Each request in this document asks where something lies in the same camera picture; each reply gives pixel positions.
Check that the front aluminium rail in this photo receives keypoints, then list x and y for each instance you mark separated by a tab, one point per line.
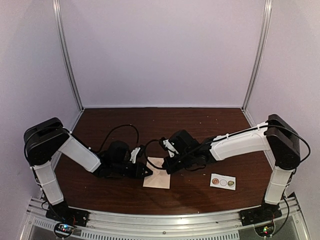
221	225

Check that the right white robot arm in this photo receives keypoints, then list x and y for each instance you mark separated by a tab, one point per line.
274	135

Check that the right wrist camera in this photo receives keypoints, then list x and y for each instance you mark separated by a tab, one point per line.
168	146

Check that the left aluminium frame post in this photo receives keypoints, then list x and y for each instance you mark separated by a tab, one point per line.
65	53

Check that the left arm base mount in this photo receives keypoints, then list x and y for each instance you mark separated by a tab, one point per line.
70	216

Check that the circuit board with leds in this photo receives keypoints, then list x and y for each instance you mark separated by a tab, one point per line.
63	230
264	230

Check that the sticker sheet with three seals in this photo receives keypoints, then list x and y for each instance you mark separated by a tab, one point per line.
222	182

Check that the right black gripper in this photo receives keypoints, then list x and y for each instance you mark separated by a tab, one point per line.
170	168

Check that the aluminium frame post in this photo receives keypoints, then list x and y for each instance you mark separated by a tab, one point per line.
65	53
264	31

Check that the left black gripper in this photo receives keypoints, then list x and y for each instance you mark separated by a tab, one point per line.
138	172

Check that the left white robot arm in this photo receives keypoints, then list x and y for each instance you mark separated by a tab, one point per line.
49	138

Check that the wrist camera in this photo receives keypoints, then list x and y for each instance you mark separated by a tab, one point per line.
168	146
136	153

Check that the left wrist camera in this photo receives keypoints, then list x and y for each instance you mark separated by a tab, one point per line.
136	153

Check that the beige paper envelope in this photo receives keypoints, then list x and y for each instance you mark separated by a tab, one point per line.
159	179

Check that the left circuit board with leds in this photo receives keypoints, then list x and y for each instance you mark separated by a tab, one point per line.
63	230

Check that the right circuit board with leds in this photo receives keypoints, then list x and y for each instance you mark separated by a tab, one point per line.
264	230

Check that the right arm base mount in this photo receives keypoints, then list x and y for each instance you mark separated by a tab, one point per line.
259	215

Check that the right aluminium frame post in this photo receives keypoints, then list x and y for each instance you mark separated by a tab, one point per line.
264	31

